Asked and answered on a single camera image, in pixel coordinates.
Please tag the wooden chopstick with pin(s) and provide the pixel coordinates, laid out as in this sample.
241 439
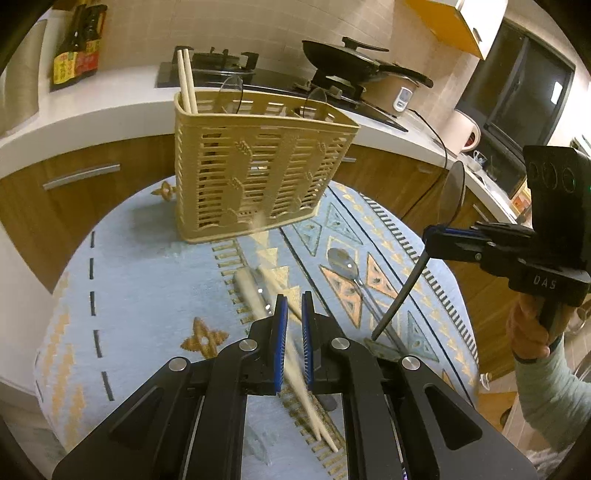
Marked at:
192 83
318 415
184 83
251 295

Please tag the beige rice cooker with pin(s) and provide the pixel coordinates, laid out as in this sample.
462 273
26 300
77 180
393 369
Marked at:
392 94

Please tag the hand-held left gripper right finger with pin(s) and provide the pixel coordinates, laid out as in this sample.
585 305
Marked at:
308 341

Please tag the dark window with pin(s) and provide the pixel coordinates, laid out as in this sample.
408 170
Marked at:
517 87

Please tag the dark slim sauce bottle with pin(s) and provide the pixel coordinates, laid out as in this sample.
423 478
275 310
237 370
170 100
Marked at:
67 55

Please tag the wide sauce bottle red label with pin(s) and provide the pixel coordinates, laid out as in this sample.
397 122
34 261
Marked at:
91 46

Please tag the white and yellow wall cabinet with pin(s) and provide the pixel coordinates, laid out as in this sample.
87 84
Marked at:
461 23

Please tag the person's right hand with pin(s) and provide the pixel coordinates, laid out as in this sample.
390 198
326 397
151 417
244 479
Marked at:
526 332

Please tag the black ladle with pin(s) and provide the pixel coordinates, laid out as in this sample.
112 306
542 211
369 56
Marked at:
455 194

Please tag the blue patterned tablecloth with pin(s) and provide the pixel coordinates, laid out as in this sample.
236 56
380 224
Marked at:
161 286

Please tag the black gas stove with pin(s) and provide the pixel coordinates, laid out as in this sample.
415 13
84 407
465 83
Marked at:
277 78

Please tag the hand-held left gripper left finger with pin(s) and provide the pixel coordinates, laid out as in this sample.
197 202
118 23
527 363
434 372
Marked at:
279 341

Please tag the clear plastic spoon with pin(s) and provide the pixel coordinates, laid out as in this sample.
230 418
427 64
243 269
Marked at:
232 92
317 104

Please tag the metal spoon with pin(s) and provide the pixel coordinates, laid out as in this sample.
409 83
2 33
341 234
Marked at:
344 265

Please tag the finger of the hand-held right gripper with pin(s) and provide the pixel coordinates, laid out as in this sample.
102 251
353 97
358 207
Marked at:
457 244
503 227

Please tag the person's right forearm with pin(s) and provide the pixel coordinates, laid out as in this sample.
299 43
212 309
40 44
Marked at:
554 401

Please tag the black wok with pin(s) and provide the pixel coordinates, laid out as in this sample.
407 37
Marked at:
341 62

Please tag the yellow plastic utensil basket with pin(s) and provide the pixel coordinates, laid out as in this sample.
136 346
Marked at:
258 170

